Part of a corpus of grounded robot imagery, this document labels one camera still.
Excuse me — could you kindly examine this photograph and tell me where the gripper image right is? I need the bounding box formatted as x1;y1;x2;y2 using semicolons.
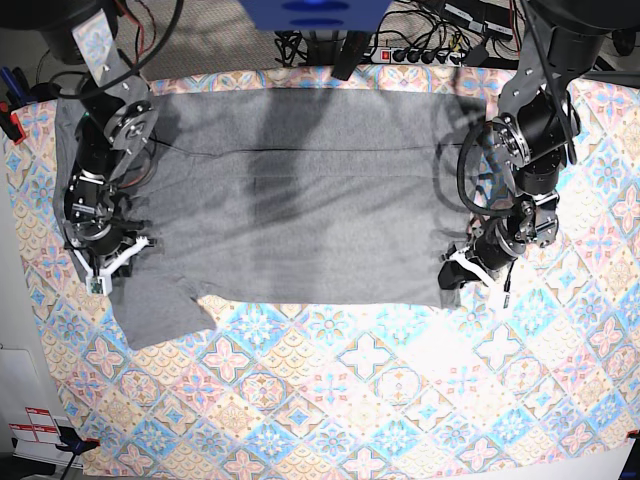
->
437;227;519;308

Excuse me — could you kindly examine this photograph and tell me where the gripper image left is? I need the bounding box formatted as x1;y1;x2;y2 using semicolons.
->
63;219;158;296

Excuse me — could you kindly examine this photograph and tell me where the grey T-shirt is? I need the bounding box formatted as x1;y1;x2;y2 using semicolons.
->
53;87;494;351

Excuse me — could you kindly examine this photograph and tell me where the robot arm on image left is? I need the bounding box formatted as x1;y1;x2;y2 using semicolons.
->
1;1;169;296

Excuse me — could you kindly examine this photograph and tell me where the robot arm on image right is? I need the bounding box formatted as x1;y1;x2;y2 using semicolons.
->
438;1;639;308

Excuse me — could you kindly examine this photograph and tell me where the patterned tablecloth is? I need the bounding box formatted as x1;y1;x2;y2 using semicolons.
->
1;80;639;479

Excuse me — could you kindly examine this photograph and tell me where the blue clamp lower left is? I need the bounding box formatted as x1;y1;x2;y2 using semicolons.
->
55;426;100;456

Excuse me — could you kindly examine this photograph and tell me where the white labelled box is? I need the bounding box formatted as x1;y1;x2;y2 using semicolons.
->
1;348;65;464

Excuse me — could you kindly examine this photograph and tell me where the orange clamp upper left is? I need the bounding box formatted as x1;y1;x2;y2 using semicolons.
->
0;101;26;145

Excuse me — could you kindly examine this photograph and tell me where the white power strip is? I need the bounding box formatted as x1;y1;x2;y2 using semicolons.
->
361;46;468;67

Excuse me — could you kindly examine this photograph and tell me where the black centre post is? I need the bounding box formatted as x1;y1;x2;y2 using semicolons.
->
331;30;373;81

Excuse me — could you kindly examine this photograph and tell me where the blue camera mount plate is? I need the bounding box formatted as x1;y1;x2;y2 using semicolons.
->
240;0;390;32

